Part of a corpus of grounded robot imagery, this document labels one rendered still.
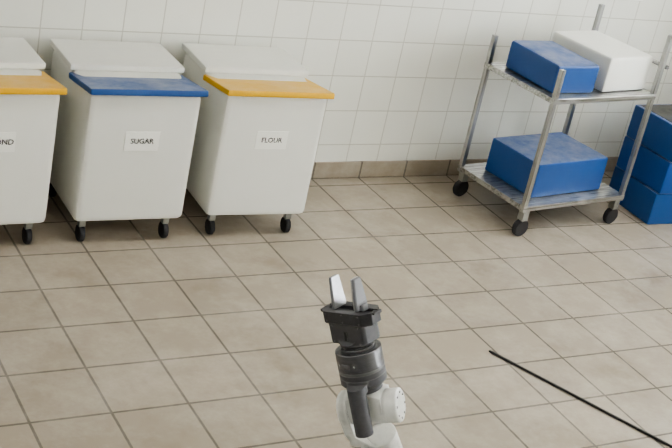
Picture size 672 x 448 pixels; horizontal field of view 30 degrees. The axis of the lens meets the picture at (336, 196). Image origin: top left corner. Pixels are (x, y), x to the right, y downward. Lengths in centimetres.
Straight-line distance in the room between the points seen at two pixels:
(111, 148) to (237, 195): 70
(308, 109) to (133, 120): 86
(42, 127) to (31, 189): 29
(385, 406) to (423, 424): 259
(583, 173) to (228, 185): 216
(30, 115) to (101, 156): 38
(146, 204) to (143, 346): 91
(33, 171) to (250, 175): 104
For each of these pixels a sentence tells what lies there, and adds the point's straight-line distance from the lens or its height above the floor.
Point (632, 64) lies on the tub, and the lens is 693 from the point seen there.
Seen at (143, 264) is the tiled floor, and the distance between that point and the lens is 566.
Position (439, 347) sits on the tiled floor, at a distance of 549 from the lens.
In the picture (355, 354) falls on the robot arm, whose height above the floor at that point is 146.
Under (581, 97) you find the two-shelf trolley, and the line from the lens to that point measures 665.
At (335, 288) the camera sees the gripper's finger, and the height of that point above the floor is 156.
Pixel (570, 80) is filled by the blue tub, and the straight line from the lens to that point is 661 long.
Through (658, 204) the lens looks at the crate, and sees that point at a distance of 744.
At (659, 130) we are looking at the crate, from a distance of 739.
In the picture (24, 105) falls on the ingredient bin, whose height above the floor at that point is 68.
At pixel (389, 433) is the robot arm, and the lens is 245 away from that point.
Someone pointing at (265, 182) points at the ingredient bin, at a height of 30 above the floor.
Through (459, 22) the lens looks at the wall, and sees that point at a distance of 699.
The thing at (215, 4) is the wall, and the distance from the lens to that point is 624.
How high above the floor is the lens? 261
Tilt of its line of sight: 23 degrees down
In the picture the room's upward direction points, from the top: 12 degrees clockwise
